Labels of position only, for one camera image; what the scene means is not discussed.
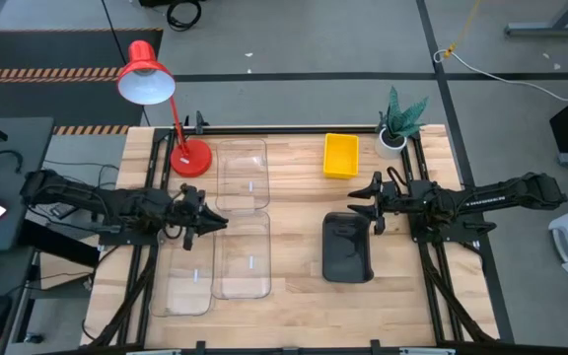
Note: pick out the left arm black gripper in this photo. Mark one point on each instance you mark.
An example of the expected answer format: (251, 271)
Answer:
(190, 217)

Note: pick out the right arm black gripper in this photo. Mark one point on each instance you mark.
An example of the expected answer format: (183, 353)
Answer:
(395, 199)

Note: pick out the yellow plastic basket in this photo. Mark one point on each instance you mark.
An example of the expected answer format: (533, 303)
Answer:
(340, 155)

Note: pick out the smoky grey plastic basket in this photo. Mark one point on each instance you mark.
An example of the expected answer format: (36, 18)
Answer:
(345, 251)

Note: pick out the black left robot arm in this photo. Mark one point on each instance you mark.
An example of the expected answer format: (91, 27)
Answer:
(116, 202)

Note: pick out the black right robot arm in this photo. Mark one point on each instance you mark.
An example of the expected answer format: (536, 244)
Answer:
(486, 199)

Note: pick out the clear plastic basket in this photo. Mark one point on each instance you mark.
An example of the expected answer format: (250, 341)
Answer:
(183, 281)
(242, 256)
(242, 167)

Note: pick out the green plant in white pot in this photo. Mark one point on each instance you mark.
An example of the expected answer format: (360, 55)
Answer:
(390, 145)

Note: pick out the red desk lamp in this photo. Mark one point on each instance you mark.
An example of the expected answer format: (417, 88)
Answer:
(190, 158)

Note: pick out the dark grey desk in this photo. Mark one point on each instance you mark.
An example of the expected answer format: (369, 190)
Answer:
(22, 148)

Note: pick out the black mat with hazard stripes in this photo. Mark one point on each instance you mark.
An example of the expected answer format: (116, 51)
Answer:
(42, 49)

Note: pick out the grey metal desk leg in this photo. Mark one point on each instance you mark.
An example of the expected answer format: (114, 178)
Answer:
(550, 28)

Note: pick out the black frame clamp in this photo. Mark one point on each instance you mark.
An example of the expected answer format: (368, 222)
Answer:
(375, 345)
(200, 346)
(199, 120)

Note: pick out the black aluminium table frame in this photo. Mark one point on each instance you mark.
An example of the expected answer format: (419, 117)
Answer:
(264, 130)

